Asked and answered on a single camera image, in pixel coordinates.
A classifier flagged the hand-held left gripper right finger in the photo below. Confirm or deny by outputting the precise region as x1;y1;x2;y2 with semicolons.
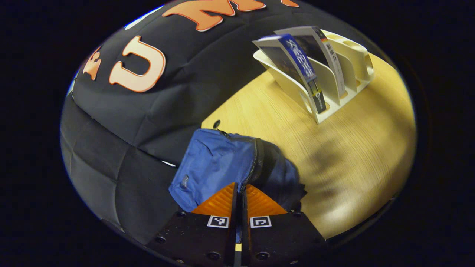
241;184;328;267

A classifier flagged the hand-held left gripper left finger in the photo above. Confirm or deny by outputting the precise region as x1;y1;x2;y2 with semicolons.
146;182;239;267

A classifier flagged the blue schoolbag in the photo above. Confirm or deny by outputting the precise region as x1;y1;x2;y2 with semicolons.
168;128;308;223

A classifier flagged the blue cover book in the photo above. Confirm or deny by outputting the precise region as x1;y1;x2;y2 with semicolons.
252;34;328;115

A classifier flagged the white spine book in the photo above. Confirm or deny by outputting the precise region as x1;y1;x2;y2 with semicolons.
274;26;347;98

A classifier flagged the white plastic bookshelf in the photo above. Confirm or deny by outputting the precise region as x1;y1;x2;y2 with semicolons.
253;30;375;125

